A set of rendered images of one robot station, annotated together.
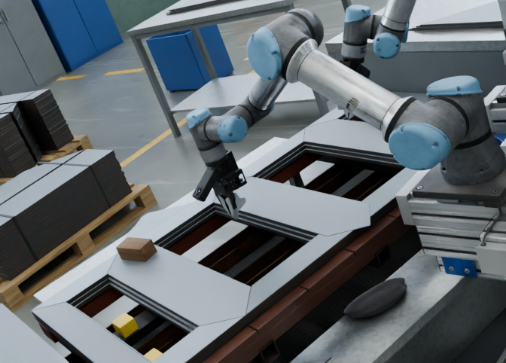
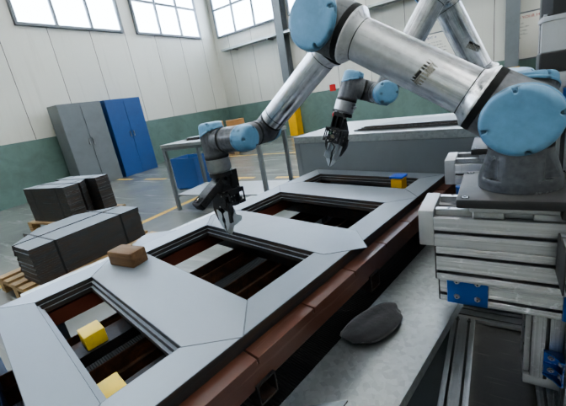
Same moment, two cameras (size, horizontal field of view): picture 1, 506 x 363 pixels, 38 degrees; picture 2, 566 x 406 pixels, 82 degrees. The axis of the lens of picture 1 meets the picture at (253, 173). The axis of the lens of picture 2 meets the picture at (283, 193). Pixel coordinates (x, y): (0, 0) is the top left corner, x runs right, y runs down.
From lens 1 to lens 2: 1.18 m
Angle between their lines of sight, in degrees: 15
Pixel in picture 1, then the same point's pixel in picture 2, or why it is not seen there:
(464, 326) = not seen: hidden behind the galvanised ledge
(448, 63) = (387, 149)
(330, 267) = (333, 285)
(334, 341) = (337, 372)
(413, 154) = (520, 127)
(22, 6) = (104, 138)
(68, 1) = (131, 141)
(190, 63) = (193, 174)
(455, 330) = not seen: hidden behind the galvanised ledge
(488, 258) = not seen: outside the picture
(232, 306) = (225, 322)
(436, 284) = (429, 312)
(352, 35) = (348, 91)
